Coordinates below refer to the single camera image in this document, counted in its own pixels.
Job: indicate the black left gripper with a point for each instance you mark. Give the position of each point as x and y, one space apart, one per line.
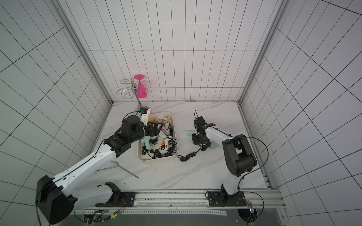
151 126

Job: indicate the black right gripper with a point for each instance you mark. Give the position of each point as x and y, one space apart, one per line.
198 138

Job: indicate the white glue gun orange trigger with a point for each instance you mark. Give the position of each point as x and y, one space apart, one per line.
164 137

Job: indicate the mint glue gun with stick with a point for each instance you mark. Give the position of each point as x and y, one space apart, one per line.
214 145

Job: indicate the small mint glue gun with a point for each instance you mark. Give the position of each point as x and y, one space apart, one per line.
189 132

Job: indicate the mint green glue gun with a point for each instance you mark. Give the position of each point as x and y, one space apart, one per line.
146 142

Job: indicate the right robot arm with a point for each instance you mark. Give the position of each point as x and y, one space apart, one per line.
238 154

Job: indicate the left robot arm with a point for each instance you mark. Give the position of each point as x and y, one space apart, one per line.
59 196

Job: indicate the cream plastic storage tray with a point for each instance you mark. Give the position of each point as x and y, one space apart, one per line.
160 150

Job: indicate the chrome cup holder stand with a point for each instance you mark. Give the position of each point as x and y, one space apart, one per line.
128 91

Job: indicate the metal tongs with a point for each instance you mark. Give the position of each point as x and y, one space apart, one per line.
117 165

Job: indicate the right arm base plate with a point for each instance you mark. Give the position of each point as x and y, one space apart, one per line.
221 199

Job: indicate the aluminium mounting rail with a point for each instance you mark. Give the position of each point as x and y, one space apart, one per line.
185 202

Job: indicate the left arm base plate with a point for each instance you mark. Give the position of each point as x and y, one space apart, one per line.
124 199

